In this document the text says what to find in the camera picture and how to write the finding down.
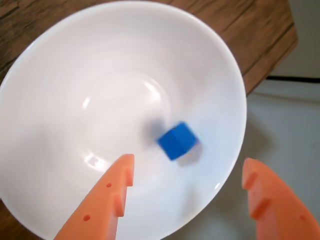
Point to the blue cube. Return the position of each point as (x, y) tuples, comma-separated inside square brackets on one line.
[(177, 142)]

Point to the white bowl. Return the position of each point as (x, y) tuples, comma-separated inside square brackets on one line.
[(75, 100)]

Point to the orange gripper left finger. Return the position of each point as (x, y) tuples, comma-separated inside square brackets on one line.
[(105, 200)]

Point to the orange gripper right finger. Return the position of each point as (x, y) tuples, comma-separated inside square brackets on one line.
[(280, 212)]

